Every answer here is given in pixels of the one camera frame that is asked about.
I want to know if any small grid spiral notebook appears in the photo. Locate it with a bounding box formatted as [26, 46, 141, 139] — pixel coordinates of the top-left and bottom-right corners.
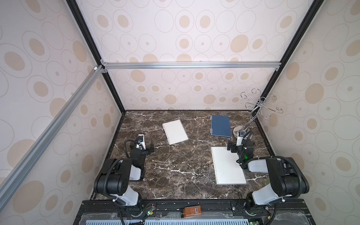
[162, 120, 188, 145]

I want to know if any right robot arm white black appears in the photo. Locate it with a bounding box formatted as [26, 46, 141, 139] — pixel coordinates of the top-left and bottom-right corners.
[227, 138, 310, 216]

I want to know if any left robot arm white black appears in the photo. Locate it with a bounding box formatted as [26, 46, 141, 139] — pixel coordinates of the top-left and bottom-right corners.
[93, 135, 154, 207]

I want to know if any chrome hook stand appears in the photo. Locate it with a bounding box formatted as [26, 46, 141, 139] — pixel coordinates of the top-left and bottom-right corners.
[233, 88, 284, 139]

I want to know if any large lined spiral notebook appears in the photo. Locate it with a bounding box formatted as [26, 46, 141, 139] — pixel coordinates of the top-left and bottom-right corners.
[211, 147, 247, 185]

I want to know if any blue spiral notebook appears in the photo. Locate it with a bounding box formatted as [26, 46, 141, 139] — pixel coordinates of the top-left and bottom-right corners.
[211, 115, 232, 138]

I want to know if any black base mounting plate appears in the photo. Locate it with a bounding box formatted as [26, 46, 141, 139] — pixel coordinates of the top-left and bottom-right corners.
[74, 199, 315, 225]

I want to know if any orange electronic module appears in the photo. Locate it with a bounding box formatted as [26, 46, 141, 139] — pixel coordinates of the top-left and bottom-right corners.
[183, 205, 202, 218]

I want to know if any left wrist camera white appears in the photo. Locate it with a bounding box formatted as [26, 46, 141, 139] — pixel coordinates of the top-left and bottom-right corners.
[136, 134, 146, 151]

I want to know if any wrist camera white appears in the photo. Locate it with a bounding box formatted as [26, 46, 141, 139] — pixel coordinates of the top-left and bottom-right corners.
[236, 131, 245, 146]
[136, 134, 146, 151]

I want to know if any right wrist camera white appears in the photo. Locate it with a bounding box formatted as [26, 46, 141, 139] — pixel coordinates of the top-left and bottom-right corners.
[236, 131, 245, 146]

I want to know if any horizontal aluminium rail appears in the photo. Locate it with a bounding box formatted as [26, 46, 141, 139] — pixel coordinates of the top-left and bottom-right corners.
[104, 61, 281, 69]

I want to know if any diagonal aluminium rail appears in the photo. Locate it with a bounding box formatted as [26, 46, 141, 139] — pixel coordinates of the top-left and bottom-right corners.
[1, 65, 104, 210]

